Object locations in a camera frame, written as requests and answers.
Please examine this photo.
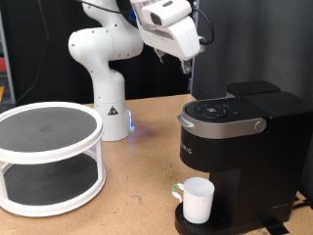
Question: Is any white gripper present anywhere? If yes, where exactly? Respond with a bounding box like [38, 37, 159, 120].
[138, 15, 207, 75]

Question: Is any silver handle Keurig lid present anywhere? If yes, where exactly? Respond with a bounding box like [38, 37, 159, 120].
[177, 96, 272, 140]

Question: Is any white mug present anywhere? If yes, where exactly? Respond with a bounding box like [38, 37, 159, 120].
[171, 176, 216, 224]

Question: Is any black Keurig coffee machine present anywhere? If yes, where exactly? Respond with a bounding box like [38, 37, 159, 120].
[174, 80, 313, 235]

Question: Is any white two-tier turntable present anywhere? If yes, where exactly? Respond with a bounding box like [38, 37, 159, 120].
[0, 101, 108, 218]

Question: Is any grey metal pole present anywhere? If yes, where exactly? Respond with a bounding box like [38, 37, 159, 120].
[0, 9, 16, 104]

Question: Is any black drip tray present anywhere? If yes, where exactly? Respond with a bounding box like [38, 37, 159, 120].
[174, 202, 231, 235]

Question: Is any grey metal frame post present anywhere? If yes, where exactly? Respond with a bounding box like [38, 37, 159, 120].
[188, 0, 200, 95]

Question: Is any black power cord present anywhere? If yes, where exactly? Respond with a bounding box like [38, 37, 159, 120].
[291, 195, 313, 211]

